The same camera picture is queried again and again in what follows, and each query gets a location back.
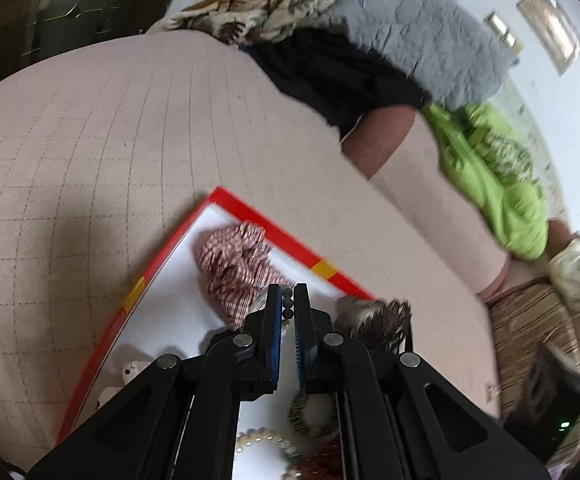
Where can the red cardboard tray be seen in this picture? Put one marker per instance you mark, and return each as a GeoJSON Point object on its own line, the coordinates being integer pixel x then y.
{"type": "Point", "coordinates": [180, 280]}

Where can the green white patterned cloth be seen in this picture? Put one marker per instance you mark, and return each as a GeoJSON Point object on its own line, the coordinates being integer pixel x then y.
{"type": "Point", "coordinates": [512, 157]}

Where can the small wall picture frame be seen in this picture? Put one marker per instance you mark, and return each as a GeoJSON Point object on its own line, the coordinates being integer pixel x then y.
{"type": "Point", "coordinates": [503, 32]}

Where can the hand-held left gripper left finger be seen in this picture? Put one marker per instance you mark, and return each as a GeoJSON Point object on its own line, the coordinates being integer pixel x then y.
{"type": "Point", "coordinates": [276, 340]}

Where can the leaf print cloth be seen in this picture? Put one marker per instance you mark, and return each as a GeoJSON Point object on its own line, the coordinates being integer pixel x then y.
{"type": "Point", "coordinates": [270, 0]}

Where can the red white plaid scrunchie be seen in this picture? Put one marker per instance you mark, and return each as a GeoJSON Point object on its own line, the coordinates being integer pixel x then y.
{"type": "Point", "coordinates": [235, 270]}

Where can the black cloth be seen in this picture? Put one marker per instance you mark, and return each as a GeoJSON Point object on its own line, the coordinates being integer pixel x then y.
{"type": "Point", "coordinates": [335, 80]}

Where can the striped beige cushion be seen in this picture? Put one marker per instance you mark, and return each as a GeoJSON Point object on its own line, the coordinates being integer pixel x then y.
{"type": "Point", "coordinates": [529, 330]}

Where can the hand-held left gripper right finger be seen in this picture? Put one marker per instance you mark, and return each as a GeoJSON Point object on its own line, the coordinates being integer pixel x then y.
{"type": "Point", "coordinates": [300, 345]}

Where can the green blanket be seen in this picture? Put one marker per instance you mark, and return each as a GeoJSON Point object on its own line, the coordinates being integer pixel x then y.
{"type": "Point", "coordinates": [499, 210]}

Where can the white black-dotted scrunchie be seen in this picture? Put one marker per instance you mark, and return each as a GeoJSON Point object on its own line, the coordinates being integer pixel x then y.
{"type": "Point", "coordinates": [135, 371]}

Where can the dark glass door cabinet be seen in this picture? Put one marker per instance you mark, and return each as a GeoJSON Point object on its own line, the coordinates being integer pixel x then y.
{"type": "Point", "coordinates": [45, 15]}

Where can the white crumpled cloth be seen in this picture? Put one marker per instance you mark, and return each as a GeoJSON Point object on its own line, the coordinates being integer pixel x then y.
{"type": "Point", "coordinates": [577, 275]}

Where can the grey sheer scrunchie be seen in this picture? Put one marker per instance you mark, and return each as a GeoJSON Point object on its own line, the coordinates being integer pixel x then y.
{"type": "Point", "coordinates": [379, 325]}

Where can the red polka dot scrunchie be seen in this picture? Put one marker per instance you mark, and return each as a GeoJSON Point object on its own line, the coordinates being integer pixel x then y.
{"type": "Point", "coordinates": [320, 460]}

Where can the pearl hair pin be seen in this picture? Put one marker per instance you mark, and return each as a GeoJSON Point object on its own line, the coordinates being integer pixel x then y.
{"type": "Point", "coordinates": [493, 392]}

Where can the large wall picture frame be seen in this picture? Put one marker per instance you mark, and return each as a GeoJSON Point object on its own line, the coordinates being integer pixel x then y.
{"type": "Point", "coordinates": [549, 25]}

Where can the grey quilted blanket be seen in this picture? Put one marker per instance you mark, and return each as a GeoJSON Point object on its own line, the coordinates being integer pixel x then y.
{"type": "Point", "coordinates": [419, 25]}

